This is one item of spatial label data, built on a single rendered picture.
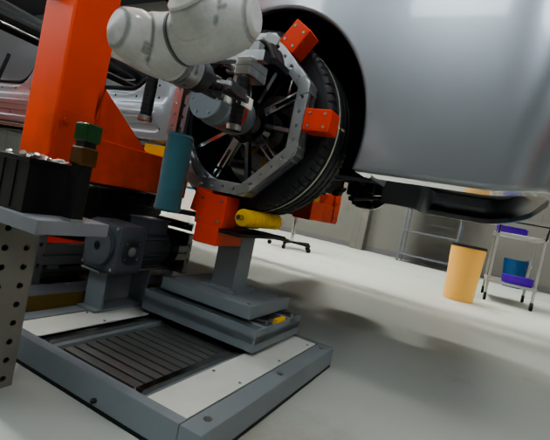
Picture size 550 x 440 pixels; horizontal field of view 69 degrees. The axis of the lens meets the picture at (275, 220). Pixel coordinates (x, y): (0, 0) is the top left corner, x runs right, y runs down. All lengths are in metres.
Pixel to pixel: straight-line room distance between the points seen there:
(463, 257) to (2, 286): 4.05
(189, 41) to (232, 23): 0.09
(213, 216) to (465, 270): 3.50
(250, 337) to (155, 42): 0.90
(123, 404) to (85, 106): 0.96
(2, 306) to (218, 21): 0.81
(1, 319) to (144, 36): 0.73
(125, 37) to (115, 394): 0.77
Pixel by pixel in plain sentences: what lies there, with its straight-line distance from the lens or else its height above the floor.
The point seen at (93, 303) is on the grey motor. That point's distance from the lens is 1.59.
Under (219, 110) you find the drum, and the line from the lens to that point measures 1.26.
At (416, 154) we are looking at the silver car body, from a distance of 1.34.
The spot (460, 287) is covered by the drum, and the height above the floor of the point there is 0.14.
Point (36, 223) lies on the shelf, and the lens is 0.90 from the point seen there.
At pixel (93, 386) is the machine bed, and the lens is 1.13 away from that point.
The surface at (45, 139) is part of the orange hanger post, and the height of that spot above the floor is 0.63.
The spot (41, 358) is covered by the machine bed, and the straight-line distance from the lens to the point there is 1.28.
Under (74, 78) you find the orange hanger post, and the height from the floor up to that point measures 0.85.
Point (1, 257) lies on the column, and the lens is 1.11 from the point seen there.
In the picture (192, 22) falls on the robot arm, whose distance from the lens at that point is 0.76.
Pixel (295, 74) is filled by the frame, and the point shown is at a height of 0.98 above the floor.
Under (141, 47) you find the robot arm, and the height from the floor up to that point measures 0.80.
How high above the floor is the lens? 0.57
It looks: 2 degrees down
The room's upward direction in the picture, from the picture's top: 12 degrees clockwise
